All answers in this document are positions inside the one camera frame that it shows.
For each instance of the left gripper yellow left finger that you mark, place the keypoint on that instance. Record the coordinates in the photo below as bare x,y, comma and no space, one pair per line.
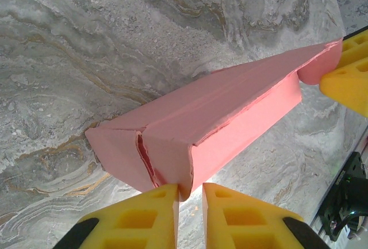
166,226

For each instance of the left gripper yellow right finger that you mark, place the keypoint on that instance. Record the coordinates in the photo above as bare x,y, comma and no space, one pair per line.
212,226

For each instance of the pink paper box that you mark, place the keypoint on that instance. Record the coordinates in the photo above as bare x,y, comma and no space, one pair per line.
201,134

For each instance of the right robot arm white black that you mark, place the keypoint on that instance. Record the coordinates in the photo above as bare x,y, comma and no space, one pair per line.
345,200

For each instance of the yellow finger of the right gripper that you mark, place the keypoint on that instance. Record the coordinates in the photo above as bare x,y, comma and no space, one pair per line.
356,50
348,91

